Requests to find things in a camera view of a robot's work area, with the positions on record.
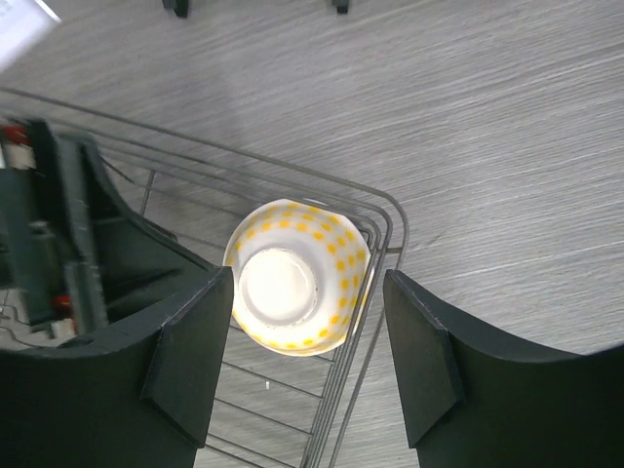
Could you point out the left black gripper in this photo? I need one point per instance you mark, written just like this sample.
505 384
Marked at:
73 248

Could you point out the yellow dotted bowl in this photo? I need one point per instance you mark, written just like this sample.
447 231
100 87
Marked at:
301 275

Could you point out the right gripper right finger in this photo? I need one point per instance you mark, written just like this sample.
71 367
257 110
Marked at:
474 395

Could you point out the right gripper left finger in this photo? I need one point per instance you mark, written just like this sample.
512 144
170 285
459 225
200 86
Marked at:
139 393

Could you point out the black wire dish rack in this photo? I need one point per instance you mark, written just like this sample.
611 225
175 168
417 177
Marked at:
270 410

